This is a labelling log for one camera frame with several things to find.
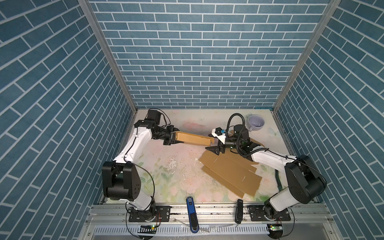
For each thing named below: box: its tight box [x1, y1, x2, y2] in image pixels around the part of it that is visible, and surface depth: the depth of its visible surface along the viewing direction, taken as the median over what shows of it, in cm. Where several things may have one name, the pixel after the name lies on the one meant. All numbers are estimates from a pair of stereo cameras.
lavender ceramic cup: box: [247, 114, 265, 132], surface depth 110 cm
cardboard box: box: [171, 131, 215, 146], surface depth 79 cm
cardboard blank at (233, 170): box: [198, 150, 263, 199], surface depth 90 cm
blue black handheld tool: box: [186, 196, 200, 234], surface depth 73 cm
